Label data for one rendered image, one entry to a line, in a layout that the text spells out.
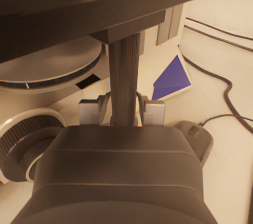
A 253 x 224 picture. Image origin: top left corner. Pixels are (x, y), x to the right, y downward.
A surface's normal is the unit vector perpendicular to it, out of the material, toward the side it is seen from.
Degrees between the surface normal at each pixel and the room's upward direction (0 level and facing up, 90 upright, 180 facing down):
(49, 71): 0
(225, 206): 0
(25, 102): 0
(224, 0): 90
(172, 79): 49
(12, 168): 90
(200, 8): 90
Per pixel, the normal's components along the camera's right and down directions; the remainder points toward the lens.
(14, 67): 0.01, -0.75
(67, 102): 0.57, -0.07
